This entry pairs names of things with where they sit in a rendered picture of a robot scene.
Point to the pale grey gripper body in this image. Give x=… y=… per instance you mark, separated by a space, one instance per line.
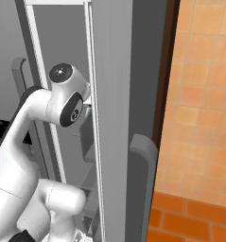
x=87 y=141

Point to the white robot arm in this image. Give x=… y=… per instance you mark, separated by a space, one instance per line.
x=20 y=151

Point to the grey fridge door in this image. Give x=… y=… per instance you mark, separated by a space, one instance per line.
x=4 y=38
x=114 y=94

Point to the dark brown cabinet side panel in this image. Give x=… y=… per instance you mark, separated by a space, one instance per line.
x=166 y=78

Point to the grey fridge body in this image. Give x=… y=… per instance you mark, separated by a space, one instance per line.
x=60 y=38

